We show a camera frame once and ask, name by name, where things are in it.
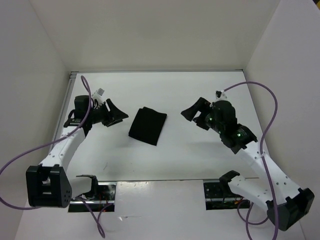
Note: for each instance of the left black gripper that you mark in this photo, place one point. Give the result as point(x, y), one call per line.
point(113, 113)

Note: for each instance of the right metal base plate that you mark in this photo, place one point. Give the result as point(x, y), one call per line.
point(217, 199)

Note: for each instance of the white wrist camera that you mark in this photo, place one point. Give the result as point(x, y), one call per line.
point(97, 96)
point(220, 96)

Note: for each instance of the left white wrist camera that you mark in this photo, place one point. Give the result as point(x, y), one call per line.
point(97, 96)

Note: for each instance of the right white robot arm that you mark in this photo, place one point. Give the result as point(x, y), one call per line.
point(286, 202)

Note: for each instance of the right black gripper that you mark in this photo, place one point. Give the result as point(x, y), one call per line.
point(203, 105)

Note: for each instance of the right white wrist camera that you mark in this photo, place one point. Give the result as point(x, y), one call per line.
point(220, 96)

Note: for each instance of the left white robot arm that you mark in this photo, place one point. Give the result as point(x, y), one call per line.
point(47, 183)

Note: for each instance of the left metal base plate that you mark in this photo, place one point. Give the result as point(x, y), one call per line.
point(103, 201)

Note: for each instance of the metal base plate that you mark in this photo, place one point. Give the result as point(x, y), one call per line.
point(103, 201)
point(217, 199)

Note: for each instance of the black skirt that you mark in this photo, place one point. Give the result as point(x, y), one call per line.
point(147, 126)

